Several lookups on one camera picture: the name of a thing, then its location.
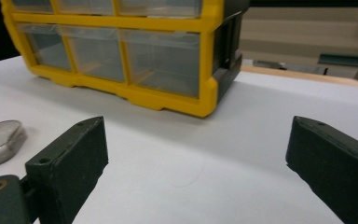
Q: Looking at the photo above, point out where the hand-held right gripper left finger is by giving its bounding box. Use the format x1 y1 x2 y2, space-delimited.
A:
24 116 109 224

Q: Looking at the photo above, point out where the clear plastic drawer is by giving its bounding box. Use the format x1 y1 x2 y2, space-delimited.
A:
16 22 73 71
10 0 54 14
55 0 116 17
59 25 126 83
119 29 201 99
117 0 203 19

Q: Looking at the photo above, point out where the silver metal tin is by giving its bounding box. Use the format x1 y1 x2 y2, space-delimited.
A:
0 119 28 169

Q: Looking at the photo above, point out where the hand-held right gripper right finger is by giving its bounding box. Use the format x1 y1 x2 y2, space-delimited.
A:
285 116 358 224

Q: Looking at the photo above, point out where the yellow drawer organizer cabinet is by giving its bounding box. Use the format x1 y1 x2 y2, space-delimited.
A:
0 0 251 119

